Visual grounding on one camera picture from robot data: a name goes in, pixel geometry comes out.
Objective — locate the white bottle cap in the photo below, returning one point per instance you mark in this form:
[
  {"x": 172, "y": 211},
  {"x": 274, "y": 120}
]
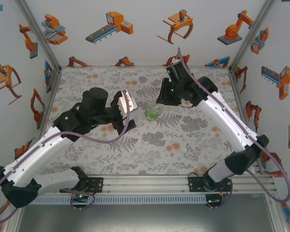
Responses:
[{"x": 184, "y": 150}]

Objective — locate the aluminium side rail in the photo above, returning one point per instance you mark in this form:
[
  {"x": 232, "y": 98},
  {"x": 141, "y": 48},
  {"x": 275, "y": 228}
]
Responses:
[
  {"x": 55, "y": 83},
  {"x": 238, "y": 96}
]

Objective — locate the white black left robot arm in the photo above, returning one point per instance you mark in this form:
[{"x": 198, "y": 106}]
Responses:
[{"x": 38, "y": 152}]

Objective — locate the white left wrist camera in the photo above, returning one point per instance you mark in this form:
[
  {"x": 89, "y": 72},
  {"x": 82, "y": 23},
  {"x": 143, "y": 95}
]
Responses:
[{"x": 123, "y": 104}]

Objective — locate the thin aluminium table rail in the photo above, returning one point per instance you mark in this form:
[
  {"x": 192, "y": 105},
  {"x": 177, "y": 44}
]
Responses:
[{"x": 145, "y": 66}]

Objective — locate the aluminium corner post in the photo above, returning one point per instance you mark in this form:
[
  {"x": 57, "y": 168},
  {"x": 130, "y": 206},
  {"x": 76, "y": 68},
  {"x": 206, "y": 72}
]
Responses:
[
  {"x": 37, "y": 30},
  {"x": 251, "y": 33}
]

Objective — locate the short clear bottle green label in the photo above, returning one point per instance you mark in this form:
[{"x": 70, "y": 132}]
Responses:
[{"x": 153, "y": 113}]

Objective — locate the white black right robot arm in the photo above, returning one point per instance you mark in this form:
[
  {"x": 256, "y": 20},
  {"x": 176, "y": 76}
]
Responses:
[{"x": 227, "y": 120}]

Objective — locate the aluminium frame leg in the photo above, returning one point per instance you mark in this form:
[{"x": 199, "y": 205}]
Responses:
[
  {"x": 276, "y": 212},
  {"x": 10, "y": 226}
]

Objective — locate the floral patterned table mat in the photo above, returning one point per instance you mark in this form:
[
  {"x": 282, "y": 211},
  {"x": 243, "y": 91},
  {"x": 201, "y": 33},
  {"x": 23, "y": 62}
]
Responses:
[{"x": 135, "y": 166}]

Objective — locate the aluminium frame rail with slots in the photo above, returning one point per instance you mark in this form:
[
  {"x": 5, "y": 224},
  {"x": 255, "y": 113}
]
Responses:
[{"x": 145, "y": 184}]

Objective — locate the green circuit board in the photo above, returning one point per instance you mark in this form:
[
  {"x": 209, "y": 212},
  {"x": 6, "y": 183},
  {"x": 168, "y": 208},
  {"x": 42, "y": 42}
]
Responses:
[
  {"x": 213, "y": 201},
  {"x": 80, "y": 196}
]

